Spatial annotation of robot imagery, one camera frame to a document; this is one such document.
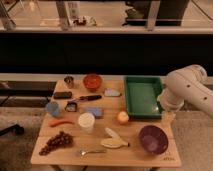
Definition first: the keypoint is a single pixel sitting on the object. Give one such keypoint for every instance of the black eraser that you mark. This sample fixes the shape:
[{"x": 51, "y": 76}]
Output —
[{"x": 62, "y": 95}]

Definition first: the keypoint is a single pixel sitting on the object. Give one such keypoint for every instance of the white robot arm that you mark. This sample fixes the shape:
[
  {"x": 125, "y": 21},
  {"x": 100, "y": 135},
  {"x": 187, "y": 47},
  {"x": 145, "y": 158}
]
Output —
[{"x": 187, "y": 84}]

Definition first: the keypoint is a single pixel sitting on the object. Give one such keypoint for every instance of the small metal cup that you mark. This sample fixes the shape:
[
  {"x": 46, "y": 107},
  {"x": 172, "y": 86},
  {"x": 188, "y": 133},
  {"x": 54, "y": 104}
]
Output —
[{"x": 69, "y": 80}]

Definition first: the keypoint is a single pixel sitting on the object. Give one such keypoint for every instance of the white paper cup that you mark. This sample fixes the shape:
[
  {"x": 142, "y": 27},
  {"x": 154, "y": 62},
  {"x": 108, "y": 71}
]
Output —
[{"x": 86, "y": 121}]

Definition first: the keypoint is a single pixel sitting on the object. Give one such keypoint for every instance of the blue plastic cup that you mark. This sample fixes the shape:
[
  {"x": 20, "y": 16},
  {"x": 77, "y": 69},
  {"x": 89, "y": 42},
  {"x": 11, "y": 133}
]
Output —
[{"x": 53, "y": 109}]

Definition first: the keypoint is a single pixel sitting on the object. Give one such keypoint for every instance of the grey blue small object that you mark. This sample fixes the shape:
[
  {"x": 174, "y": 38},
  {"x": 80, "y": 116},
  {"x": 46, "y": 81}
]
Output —
[{"x": 111, "y": 93}]

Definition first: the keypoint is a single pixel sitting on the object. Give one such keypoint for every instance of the red bowl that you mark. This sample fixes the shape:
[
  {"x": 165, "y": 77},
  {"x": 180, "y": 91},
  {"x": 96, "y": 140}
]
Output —
[{"x": 92, "y": 82}]

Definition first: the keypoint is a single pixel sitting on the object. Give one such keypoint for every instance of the blue sponge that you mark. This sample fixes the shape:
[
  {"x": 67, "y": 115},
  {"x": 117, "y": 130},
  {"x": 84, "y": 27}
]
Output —
[{"x": 96, "y": 111}]

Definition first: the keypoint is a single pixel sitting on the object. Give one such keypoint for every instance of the green plastic tray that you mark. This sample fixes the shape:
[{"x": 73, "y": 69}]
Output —
[{"x": 141, "y": 94}]

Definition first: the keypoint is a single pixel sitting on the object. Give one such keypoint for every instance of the orange apple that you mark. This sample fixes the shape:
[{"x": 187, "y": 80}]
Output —
[{"x": 122, "y": 117}]

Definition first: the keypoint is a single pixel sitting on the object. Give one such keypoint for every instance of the small black square dish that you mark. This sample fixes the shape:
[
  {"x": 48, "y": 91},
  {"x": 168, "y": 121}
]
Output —
[{"x": 71, "y": 107}]

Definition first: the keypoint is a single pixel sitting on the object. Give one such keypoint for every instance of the toy banana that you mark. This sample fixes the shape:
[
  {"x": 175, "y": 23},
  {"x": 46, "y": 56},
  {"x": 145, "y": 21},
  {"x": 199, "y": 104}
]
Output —
[{"x": 114, "y": 141}]

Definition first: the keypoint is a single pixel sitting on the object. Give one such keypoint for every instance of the bunch of dark grapes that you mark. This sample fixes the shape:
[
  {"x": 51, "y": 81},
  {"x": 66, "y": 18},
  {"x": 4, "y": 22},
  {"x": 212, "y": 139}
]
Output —
[{"x": 61, "y": 140}]

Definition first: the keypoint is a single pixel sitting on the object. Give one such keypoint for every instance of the metal spoon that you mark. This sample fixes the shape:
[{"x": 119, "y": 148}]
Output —
[{"x": 85, "y": 152}]

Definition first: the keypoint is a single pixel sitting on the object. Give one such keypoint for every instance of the purple bowl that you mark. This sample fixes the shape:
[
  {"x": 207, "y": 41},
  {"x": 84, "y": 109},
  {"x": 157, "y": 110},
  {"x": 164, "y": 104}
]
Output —
[{"x": 153, "y": 139}]

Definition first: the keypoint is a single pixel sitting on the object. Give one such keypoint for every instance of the black handled knife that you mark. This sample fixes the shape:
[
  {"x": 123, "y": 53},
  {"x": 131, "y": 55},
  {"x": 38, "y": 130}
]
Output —
[{"x": 86, "y": 98}]

